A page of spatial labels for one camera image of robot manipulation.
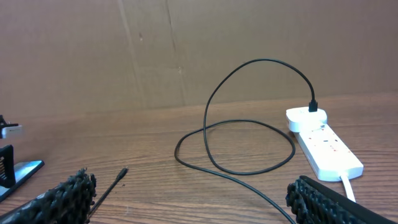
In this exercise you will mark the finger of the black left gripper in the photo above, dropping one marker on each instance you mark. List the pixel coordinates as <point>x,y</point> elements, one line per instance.
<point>7,167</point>

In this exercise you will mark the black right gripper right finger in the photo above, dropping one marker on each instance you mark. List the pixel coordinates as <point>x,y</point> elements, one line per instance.
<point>313,203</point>

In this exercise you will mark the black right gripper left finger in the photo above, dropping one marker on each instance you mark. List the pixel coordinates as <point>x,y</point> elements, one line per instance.
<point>68,202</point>

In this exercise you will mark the blue Galaxy smartphone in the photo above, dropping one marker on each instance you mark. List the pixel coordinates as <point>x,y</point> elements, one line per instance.
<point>22,171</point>

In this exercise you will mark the white charger plug adapter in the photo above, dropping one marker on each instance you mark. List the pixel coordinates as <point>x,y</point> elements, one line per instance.
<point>300,119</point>

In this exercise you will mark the white power strip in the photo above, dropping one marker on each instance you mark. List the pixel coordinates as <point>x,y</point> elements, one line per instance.
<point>328,155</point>

